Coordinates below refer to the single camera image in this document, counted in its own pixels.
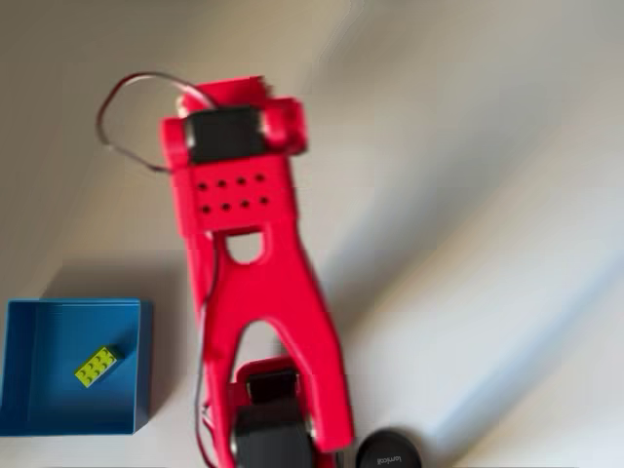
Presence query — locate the yellow-green toy brick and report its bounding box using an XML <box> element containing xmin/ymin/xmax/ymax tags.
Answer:
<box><xmin>73</xmin><ymin>344</ymin><xmax>124</xmax><ymax>389</ymax></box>

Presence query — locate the blue box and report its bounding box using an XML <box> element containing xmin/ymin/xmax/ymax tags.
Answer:
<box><xmin>0</xmin><ymin>297</ymin><xmax>154</xmax><ymax>437</ymax></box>

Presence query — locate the black round device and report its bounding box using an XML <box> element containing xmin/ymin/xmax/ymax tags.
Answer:
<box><xmin>354</xmin><ymin>427</ymin><xmax>423</xmax><ymax>468</ymax></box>

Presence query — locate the black red white wrist cable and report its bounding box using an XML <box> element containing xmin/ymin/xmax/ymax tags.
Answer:
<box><xmin>95</xmin><ymin>71</ymin><xmax>218</xmax><ymax>173</ymax></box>

